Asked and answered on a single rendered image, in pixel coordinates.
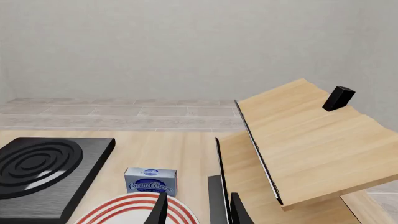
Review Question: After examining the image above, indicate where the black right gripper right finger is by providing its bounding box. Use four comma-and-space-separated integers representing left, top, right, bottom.
229, 192, 255, 224

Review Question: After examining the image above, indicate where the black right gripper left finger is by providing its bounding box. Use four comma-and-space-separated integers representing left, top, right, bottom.
143, 191, 169, 224

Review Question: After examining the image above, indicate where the pale wooden cabinet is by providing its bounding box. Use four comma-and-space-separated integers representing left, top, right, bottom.
207, 78, 398, 224

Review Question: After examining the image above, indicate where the blue cream cheese box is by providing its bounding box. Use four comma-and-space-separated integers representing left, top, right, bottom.
124, 166, 179, 198

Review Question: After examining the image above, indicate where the white plate with red rings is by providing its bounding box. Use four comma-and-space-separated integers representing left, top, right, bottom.
73, 191, 200, 224

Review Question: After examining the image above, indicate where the black stove plate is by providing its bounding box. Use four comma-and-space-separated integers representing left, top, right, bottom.
0, 136, 116, 224

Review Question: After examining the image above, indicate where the small black block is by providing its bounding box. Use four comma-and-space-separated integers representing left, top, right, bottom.
322, 85, 356, 113

